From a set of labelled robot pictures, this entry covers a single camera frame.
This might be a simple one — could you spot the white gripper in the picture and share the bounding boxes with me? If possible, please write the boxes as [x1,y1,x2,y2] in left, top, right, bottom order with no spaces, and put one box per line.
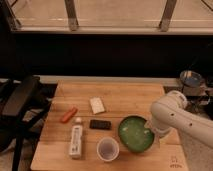
[145,120,171,144]

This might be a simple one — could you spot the green ceramic bowl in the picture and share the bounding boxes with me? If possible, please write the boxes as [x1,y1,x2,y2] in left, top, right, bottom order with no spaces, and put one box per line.
[118,116,155,153]

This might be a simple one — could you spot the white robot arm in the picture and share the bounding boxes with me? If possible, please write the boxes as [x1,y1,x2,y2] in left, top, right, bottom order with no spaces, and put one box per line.
[149,90,213,149]

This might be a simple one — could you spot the clear plastic cup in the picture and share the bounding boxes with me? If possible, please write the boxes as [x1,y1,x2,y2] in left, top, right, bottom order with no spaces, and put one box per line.
[96,137,120,162]

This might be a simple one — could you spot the black rectangular block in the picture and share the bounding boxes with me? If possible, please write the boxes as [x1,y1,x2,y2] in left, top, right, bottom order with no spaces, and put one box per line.
[89,120,111,130]

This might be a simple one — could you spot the white sponge block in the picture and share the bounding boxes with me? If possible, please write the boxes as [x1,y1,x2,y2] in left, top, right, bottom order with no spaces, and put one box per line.
[90,97,105,114]

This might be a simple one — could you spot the white tube bottle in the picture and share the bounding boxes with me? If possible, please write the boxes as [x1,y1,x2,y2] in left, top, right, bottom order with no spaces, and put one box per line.
[69,117,83,159]

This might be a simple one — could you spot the orange carrot toy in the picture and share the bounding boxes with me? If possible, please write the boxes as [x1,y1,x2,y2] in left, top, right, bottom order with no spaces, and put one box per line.
[60,107,78,123]

